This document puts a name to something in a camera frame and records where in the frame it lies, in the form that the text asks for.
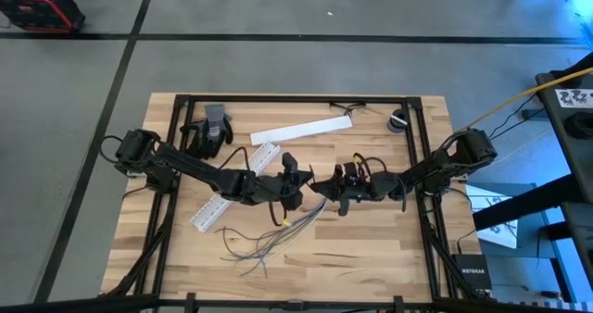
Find red cable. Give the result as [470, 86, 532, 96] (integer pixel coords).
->
[259, 199, 328, 278]

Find black Netgear network switch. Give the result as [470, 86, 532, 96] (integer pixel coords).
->
[450, 253, 494, 293]

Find black right camera cable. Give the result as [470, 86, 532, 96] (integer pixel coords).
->
[350, 152, 389, 175]

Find white marker label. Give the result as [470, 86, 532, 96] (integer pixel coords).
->
[553, 87, 593, 110]

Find pile of black zip ties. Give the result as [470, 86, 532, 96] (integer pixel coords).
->
[328, 100, 368, 119]

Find white duct cover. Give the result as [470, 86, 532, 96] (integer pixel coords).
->
[249, 114, 354, 147]

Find white slotted cable duct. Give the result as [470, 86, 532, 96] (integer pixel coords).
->
[189, 140, 283, 234]

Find black aluminium table frame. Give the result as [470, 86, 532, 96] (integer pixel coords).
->
[98, 93, 495, 313]

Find grey black work glove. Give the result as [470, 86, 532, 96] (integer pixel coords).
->
[203, 102, 234, 146]
[179, 119, 221, 161]

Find black camera cable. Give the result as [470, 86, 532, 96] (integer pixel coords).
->
[217, 144, 293, 228]
[350, 152, 389, 175]

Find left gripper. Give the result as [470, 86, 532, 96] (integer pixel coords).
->
[252, 151, 315, 212]

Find long yellow room cable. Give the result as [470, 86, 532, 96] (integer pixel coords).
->
[455, 66, 593, 135]

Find black power cables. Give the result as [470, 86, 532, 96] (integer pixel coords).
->
[461, 92, 549, 166]

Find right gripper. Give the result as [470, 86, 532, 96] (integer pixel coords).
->
[309, 163, 377, 218]

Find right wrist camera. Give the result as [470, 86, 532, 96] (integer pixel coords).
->
[347, 173, 370, 196]

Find bundle of coloured cables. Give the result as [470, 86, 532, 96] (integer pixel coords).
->
[272, 200, 329, 257]

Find white paper sheet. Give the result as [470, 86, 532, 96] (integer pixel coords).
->
[464, 182, 520, 250]

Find black left camera cable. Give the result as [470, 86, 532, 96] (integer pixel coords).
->
[217, 144, 293, 228]

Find small tape spool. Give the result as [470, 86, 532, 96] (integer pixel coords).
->
[386, 108, 411, 134]

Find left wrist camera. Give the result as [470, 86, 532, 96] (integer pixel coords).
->
[271, 176, 293, 198]

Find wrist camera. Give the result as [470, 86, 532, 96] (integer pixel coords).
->
[347, 173, 370, 196]
[271, 176, 293, 198]

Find black side workstation frame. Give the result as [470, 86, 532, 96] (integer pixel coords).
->
[471, 51, 593, 305]

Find red black tool case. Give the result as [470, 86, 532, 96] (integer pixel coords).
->
[0, 0, 87, 35]

